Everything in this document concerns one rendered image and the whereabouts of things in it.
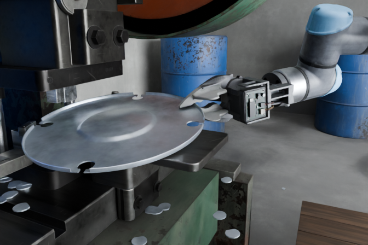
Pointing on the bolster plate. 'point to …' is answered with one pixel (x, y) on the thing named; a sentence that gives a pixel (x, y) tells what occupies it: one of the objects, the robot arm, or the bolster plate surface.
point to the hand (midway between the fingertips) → (184, 107)
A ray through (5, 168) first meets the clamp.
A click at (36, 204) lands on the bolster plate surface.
